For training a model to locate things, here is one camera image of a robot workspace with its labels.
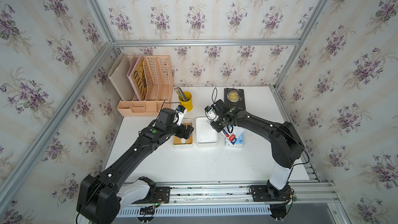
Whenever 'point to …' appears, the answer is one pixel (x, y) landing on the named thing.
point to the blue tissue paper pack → (239, 134)
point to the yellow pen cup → (187, 104)
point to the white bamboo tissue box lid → (178, 142)
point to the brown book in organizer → (138, 79)
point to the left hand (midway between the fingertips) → (188, 126)
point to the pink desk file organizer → (158, 73)
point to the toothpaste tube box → (228, 133)
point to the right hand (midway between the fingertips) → (217, 123)
